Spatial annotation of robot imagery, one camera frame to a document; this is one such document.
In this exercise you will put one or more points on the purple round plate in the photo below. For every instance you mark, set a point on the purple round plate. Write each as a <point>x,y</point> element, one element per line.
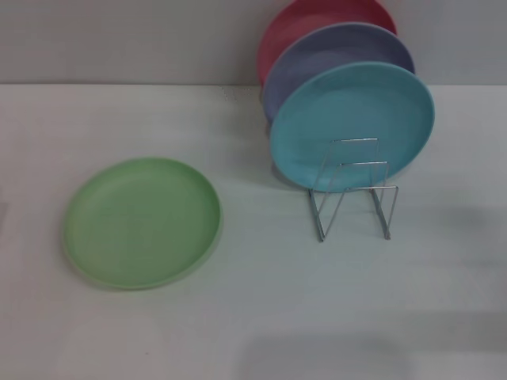
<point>317,59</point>

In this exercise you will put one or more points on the red round plate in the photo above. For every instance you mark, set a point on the red round plate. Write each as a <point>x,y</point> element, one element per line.
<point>285,35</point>

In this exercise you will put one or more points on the blue round plate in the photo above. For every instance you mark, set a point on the blue round plate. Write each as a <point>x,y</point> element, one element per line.
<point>356,111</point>

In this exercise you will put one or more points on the green round plate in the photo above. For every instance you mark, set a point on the green round plate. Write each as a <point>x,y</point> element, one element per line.
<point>142,225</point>

